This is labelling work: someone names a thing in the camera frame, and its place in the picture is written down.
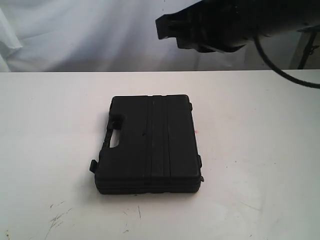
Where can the white backdrop curtain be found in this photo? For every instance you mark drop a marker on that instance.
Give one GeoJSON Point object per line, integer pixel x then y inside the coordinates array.
{"type": "Point", "coordinates": [102, 36]}

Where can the black plastic tool case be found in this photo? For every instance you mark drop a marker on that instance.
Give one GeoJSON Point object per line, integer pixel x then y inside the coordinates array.
{"type": "Point", "coordinates": [149, 147]}

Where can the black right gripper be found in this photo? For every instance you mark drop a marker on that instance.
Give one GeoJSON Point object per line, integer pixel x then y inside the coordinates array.
{"type": "Point", "coordinates": [228, 25]}

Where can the black tripod stand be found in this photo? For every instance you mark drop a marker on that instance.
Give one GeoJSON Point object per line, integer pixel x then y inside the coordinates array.
{"type": "Point", "coordinates": [309, 47]}

